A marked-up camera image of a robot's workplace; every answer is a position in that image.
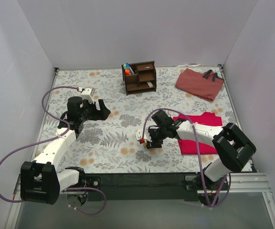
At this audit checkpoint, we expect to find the brown wooden desk organizer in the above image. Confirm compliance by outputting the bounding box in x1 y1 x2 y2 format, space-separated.
121 61 157 95

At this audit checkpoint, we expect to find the blue grey glue stick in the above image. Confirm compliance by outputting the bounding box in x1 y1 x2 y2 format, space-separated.
126 63 131 70

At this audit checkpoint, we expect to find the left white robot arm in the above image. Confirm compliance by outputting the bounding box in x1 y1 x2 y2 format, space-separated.
20 96 111 205

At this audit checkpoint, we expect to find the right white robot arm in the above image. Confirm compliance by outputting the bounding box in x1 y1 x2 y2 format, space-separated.
143 109 256 190

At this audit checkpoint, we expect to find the crimson folded cloth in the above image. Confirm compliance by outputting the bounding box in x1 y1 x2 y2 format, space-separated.
178 112 222 155

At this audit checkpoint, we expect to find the floral table mat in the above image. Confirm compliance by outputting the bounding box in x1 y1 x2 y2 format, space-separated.
36 67 236 173

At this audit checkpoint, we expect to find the terracotta folded shirt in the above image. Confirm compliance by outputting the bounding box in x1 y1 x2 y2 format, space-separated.
175 69 224 102

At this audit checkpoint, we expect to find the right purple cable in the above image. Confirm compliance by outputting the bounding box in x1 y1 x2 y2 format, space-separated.
141 108 232 208

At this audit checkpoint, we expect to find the purple cable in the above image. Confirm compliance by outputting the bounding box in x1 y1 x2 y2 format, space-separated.
141 108 232 208
0 86 107 215

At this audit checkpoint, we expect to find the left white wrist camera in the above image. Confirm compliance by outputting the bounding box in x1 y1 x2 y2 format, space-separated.
78 87 95 104

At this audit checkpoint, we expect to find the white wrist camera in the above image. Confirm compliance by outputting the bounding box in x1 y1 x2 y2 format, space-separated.
135 129 152 143
78 87 95 104

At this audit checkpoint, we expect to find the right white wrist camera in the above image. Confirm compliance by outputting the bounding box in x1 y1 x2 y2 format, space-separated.
135 129 152 143

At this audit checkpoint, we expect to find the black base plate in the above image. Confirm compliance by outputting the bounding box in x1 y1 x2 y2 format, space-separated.
82 173 206 205

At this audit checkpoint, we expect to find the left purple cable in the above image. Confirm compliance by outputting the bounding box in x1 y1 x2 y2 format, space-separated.
0 86 107 215

